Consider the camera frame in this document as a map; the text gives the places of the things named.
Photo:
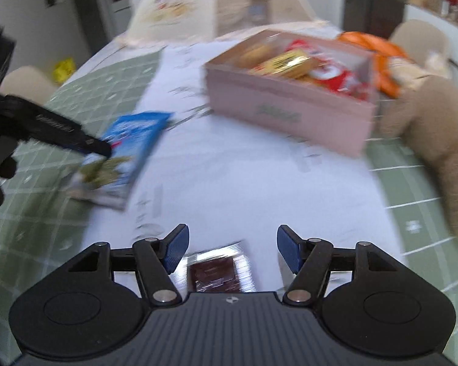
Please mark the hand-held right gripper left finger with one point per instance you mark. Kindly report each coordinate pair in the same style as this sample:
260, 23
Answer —
175, 251

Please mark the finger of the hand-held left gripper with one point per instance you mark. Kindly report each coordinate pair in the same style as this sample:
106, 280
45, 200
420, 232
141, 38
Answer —
53, 124

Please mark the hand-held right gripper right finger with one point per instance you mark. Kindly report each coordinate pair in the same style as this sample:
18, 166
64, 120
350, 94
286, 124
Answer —
288, 251

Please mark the dark brown snack packet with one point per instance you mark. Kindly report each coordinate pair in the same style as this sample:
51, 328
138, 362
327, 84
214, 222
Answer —
213, 274

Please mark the blue snack packet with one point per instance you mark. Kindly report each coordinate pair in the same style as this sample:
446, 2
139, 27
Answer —
133, 137

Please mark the pink cardboard box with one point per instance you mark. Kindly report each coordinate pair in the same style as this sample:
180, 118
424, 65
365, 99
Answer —
290, 110

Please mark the gold snack packet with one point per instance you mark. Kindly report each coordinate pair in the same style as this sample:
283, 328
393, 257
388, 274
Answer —
286, 63

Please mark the yellow label cookie packet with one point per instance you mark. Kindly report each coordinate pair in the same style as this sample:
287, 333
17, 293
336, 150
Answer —
255, 52

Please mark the red and white snack packet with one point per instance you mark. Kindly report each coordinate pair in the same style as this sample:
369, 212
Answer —
299, 45

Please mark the beige chair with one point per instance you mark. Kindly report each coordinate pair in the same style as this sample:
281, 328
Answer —
420, 35
26, 81

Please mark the yellow bag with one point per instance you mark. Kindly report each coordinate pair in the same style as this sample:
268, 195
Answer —
63, 69

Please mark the green checked table mat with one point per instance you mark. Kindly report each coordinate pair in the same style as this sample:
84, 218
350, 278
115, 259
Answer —
404, 190
34, 198

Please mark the white door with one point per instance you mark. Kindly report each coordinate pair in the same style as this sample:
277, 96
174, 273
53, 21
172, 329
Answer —
114, 3

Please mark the beige printed food cover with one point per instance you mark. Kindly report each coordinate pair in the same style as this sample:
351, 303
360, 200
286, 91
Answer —
175, 3

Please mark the beige plush bear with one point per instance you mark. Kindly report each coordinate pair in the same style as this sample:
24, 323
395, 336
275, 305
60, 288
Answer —
435, 133

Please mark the orange bag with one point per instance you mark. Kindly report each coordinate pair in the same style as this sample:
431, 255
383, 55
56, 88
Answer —
381, 49

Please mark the small grey blue box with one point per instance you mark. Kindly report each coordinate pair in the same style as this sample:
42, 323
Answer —
258, 10

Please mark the white sideboard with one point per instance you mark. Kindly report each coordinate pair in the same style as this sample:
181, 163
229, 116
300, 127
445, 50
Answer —
442, 19

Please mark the grey wall switch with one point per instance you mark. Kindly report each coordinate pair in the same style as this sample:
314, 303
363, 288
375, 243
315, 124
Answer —
50, 0

